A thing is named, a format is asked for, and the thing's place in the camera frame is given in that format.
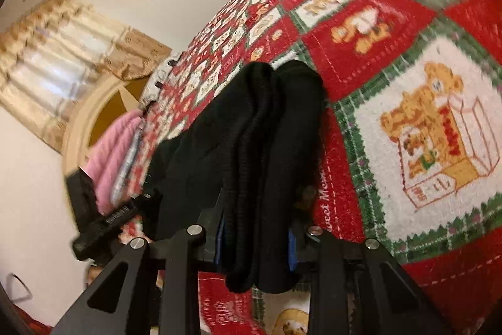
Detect grey patterned pillow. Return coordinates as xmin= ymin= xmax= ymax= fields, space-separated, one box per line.
xmin=110 ymin=120 xmax=145 ymax=208

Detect black pants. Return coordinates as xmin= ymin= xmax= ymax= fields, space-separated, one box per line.
xmin=141 ymin=60 xmax=325 ymax=293

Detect cream wooden headboard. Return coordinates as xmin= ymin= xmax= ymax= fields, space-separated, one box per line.
xmin=61 ymin=74 xmax=148 ymax=177

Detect red patchwork bedspread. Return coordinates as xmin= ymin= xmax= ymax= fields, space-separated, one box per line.
xmin=127 ymin=0 xmax=501 ymax=334

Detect white patterned pillow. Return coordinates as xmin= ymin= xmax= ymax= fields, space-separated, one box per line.
xmin=139 ymin=52 xmax=183 ymax=110

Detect pink folded blanket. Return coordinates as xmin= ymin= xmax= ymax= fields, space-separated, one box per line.
xmin=83 ymin=110 xmax=143 ymax=214

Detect beige floral curtain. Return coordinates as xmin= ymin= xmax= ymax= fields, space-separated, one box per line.
xmin=1 ymin=0 xmax=171 ymax=151

